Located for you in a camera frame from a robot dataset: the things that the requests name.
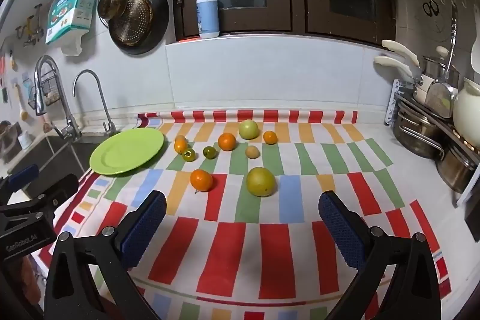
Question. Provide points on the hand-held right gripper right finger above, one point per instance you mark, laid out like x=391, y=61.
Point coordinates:
x=343, y=230

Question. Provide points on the green plate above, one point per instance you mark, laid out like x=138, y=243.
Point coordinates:
x=123, y=153

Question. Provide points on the hanging wooden spoon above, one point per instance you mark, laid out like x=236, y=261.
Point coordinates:
x=22, y=110

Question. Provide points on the green apple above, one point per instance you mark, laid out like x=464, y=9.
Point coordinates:
x=248, y=128

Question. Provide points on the black frying pan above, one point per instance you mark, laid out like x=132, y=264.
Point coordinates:
x=159, y=16

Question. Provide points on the wall hooks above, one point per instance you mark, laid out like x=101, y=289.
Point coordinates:
x=30, y=27

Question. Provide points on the hanging metal ladle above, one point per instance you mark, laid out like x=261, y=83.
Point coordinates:
x=453, y=39

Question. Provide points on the white jug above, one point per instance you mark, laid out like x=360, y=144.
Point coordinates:
x=467, y=110

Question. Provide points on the small orange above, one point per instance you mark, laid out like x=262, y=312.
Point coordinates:
x=180, y=146
x=270, y=137

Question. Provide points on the blue soap dispenser bottle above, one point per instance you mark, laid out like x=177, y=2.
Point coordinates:
x=207, y=16

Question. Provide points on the chrome pull-down faucet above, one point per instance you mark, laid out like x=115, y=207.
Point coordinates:
x=67, y=117

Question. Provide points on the tissue pack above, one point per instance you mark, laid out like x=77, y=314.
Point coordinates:
x=69, y=9

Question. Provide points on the metal pot lid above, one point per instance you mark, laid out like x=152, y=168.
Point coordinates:
x=440, y=98

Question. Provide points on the medium orange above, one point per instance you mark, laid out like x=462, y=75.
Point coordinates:
x=227, y=141

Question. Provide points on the dish rack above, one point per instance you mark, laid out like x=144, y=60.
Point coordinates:
x=397, y=98

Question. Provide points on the person's left hand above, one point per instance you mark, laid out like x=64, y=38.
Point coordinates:
x=18, y=286

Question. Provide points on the black scissors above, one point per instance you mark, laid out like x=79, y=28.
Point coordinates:
x=431, y=8

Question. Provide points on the colourful striped cloth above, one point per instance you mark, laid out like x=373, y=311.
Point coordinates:
x=240, y=230

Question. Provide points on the steel pot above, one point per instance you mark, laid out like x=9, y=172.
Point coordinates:
x=416, y=134
x=455, y=168

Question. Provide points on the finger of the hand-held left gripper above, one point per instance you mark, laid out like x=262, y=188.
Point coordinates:
x=24, y=175
x=62, y=188

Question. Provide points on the kitchen sink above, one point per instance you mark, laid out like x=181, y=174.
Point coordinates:
x=56, y=155

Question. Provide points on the green tomato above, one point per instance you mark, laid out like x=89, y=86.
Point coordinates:
x=209, y=152
x=188, y=155

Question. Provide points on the large orange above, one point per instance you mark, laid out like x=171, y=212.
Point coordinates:
x=201, y=180

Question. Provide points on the large yellow-green fruit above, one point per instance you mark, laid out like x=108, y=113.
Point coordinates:
x=261, y=181

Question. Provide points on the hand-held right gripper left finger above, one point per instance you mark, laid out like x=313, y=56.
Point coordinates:
x=144, y=230

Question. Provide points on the gold colander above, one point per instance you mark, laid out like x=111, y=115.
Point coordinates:
x=135, y=24

